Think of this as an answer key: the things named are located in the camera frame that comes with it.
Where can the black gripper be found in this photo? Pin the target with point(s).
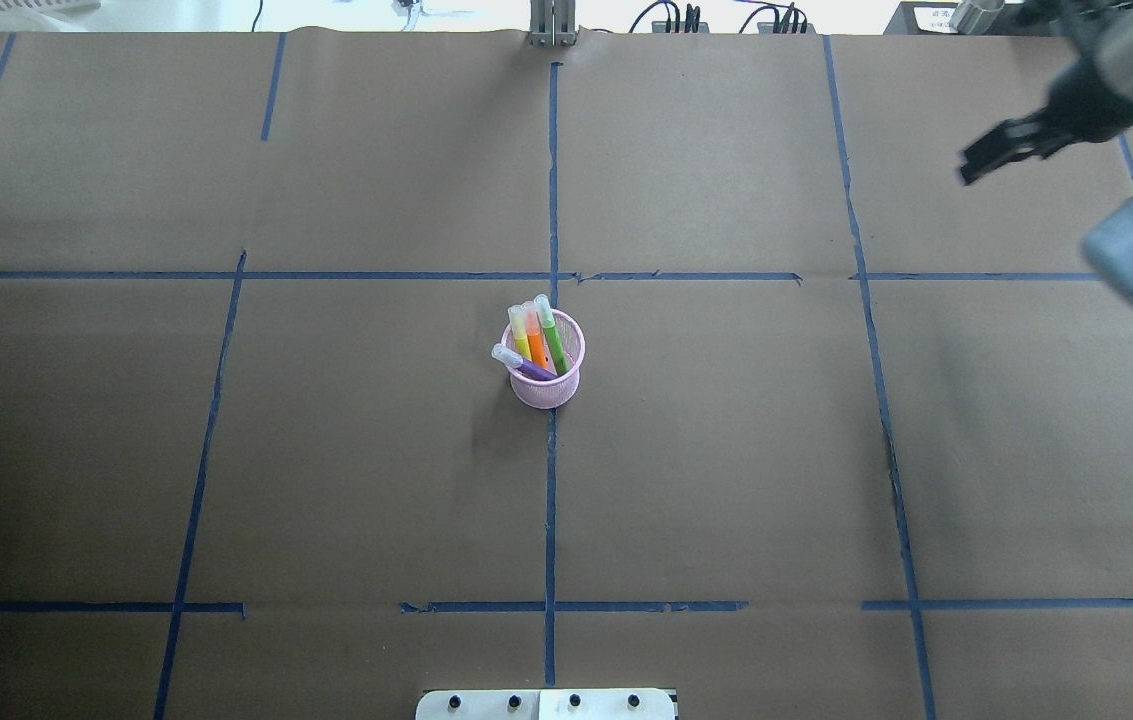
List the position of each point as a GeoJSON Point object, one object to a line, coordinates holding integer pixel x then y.
{"type": "Point", "coordinates": [1083, 105]}

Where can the green marker pen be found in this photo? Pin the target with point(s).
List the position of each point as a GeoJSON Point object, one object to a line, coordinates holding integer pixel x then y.
{"type": "Point", "coordinates": [551, 335]}

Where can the orange marker pen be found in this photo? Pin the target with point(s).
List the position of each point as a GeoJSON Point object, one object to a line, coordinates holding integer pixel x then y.
{"type": "Point", "coordinates": [537, 346]}

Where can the yellow marker pen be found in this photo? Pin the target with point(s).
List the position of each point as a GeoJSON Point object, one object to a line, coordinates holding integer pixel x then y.
{"type": "Point", "coordinates": [519, 331]}

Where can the purple marker pen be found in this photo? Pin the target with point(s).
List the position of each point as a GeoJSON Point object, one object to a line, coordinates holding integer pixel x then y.
{"type": "Point", "coordinates": [515, 363]}

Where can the pink mesh pen holder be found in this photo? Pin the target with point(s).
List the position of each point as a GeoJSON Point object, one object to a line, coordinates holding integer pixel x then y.
{"type": "Point", "coordinates": [544, 388]}

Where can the black box with label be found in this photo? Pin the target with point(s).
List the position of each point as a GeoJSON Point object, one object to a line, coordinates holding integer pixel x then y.
{"type": "Point", "coordinates": [935, 18]}

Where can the silver metal cylinder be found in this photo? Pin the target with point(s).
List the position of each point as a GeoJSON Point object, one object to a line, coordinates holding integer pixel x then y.
{"type": "Point", "coordinates": [974, 17]}

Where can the black cable connectors right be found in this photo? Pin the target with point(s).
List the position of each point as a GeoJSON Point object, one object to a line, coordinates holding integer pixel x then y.
{"type": "Point", "coordinates": [773, 18]}

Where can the black cable connectors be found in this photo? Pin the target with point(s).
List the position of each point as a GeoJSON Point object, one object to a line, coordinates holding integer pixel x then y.
{"type": "Point", "coordinates": [670, 18]}
{"type": "Point", "coordinates": [773, 18]}

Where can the black cable connectors left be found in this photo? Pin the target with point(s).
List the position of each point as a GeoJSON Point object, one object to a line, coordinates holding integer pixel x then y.
{"type": "Point", "coordinates": [670, 18]}

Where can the aluminium frame post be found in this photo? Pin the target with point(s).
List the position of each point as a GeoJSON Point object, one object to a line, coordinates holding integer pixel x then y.
{"type": "Point", "coordinates": [553, 23]}

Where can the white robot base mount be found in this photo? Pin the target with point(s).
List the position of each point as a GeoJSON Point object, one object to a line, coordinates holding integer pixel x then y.
{"type": "Point", "coordinates": [549, 703]}

